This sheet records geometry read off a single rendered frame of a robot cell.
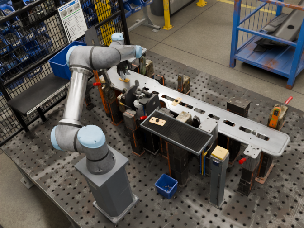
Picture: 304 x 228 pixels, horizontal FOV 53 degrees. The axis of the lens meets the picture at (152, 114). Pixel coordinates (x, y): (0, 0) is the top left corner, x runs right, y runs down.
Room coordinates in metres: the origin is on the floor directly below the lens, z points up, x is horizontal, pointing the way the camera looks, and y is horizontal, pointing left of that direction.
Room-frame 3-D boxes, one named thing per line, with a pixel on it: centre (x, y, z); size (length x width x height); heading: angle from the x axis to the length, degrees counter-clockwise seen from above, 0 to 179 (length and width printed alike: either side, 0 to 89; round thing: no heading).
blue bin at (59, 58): (2.03, 0.54, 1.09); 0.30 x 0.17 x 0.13; 144
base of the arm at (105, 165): (0.98, 0.30, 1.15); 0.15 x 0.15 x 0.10
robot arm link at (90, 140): (0.99, 0.30, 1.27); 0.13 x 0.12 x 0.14; 70
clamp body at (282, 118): (1.20, -0.73, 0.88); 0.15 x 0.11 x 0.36; 136
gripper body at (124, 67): (1.77, 0.14, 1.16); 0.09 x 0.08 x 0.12; 46
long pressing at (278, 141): (1.46, -0.19, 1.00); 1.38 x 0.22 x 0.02; 46
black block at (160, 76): (1.78, -0.10, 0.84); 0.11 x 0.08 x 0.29; 136
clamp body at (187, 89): (1.64, -0.25, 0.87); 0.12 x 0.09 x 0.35; 136
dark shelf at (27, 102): (1.95, 0.61, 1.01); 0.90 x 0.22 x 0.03; 136
